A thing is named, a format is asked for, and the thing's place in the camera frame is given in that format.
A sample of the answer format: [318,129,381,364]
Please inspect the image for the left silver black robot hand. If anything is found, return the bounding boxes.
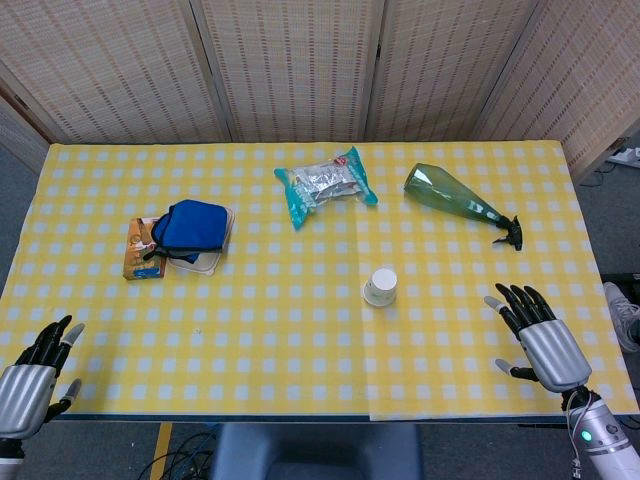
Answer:
[0,314,86,441]

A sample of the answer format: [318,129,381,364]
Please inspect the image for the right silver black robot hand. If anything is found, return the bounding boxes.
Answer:
[483,282,594,394]

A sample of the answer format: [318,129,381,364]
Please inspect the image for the white cup large flower print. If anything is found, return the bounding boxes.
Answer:
[363,267,399,304]

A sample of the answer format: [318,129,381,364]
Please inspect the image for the white sneaker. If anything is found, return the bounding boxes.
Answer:
[602,281,640,352]

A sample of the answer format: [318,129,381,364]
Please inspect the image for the yellow white checked tablecloth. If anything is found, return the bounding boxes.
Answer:
[355,143,640,424]
[0,143,372,419]

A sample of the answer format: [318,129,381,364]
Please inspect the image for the orange blue cardboard box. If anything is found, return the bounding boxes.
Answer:
[122,216,168,281]

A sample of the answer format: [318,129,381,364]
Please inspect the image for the green spray bottle black nozzle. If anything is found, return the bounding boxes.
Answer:
[403,162,525,251]

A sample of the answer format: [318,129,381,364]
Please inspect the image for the white power strip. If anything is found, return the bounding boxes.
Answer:
[608,146,640,169]

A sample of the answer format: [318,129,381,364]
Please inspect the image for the white plastic food container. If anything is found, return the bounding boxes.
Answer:
[166,203,236,277]

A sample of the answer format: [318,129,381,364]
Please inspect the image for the blue cloth pouch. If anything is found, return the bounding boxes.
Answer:
[149,199,229,265]

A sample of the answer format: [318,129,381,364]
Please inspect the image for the grey blue chair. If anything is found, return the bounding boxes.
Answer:
[212,422,421,480]

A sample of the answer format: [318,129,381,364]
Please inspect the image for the woven folding screen panel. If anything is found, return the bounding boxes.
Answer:
[363,0,542,142]
[473,0,640,182]
[0,0,232,147]
[189,0,387,144]

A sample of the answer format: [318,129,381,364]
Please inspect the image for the teal silver snack packet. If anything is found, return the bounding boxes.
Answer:
[273,145,379,232]

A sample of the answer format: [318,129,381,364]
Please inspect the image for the right wrist cable bundle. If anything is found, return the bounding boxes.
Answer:
[563,388,601,474]

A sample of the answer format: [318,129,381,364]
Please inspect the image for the black floor cables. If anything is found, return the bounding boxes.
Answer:
[134,429,222,480]

